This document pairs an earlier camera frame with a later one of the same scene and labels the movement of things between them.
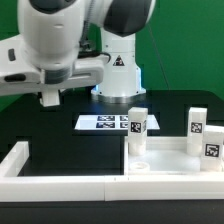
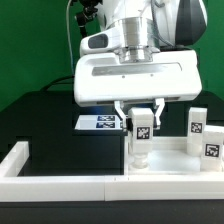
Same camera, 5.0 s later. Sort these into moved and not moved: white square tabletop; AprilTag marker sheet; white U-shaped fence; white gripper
Moved: white gripper
Not moved: white U-shaped fence; white square tabletop; AprilTag marker sheet
